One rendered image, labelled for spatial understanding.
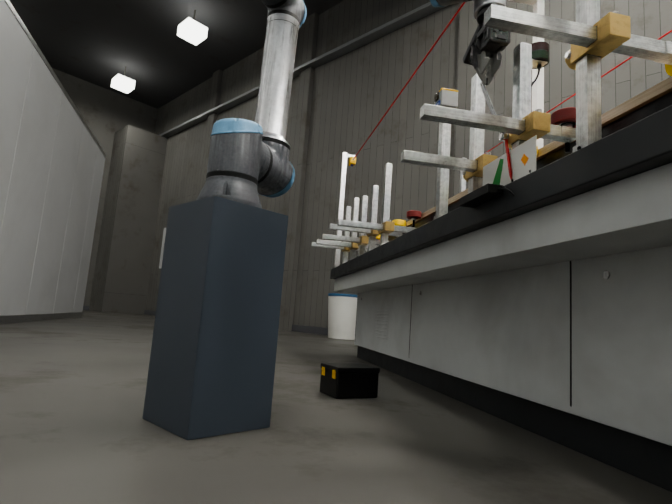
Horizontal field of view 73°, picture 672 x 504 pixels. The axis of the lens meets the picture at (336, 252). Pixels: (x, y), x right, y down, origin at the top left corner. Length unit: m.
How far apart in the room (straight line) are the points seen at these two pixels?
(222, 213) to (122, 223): 12.01
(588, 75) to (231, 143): 0.90
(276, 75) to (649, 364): 1.33
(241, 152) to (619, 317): 1.07
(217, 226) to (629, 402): 1.07
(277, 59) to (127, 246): 11.75
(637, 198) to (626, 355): 0.43
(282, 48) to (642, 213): 1.19
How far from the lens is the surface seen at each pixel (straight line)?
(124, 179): 13.39
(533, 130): 1.29
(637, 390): 1.28
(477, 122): 1.25
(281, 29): 1.71
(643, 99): 1.35
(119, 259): 13.10
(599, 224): 1.07
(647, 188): 1.00
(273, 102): 1.59
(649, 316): 1.25
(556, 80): 6.43
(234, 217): 1.23
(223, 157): 1.34
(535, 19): 1.12
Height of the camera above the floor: 0.32
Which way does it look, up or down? 8 degrees up
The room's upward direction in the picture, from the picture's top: 4 degrees clockwise
